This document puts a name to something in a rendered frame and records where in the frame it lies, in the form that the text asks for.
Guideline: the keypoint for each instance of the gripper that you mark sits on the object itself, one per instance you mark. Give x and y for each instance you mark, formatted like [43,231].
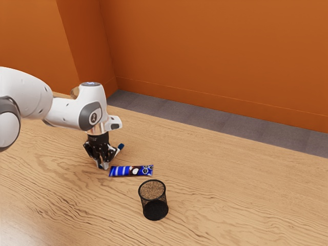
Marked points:
[98,147]

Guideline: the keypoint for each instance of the white pen with blue cap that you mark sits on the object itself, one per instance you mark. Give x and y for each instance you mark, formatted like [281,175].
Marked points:
[115,153]

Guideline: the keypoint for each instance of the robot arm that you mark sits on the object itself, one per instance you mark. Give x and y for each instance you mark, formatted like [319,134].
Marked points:
[28,97]

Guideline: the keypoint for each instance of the blue snack bar wrapper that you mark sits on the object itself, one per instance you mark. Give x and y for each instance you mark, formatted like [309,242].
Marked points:
[130,170]

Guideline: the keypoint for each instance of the black mesh pen holder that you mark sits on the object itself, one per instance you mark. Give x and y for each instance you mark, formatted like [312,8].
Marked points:
[153,205]

